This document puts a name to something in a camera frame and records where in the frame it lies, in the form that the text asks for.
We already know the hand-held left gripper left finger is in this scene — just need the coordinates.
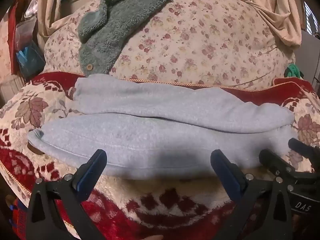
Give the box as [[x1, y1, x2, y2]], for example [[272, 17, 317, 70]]
[[26, 149, 108, 240]]

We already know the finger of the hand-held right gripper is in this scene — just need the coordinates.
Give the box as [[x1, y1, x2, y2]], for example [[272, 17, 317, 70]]
[[288, 138, 320, 173], [259, 149, 320, 184]]

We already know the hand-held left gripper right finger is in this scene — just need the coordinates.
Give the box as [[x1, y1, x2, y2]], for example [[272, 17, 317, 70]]
[[210, 149, 294, 240]]

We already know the light grey sweatshirt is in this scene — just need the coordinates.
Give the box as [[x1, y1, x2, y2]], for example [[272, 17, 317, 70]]
[[27, 74, 299, 180]]

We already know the green fabric item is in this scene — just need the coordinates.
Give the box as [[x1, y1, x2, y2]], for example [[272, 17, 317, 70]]
[[284, 64, 304, 79]]

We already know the red floral plush blanket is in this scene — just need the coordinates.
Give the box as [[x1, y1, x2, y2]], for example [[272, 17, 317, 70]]
[[0, 71, 320, 240]]

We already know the floral quilt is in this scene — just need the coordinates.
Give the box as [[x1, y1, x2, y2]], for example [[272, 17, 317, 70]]
[[44, 0, 297, 90]]

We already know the clear plastic bag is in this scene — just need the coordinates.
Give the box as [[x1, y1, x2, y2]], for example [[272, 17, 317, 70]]
[[15, 17, 47, 79]]

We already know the green fleece jacket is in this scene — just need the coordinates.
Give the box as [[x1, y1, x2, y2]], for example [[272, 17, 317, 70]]
[[77, 0, 200, 78]]

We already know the beige curtain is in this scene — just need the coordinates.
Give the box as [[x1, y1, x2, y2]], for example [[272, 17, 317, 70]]
[[29, 0, 64, 38], [220, 0, 303, 47]]

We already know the red hanging cloth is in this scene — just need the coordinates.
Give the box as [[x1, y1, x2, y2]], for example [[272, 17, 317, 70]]
[[7, 0, 28, 75]]

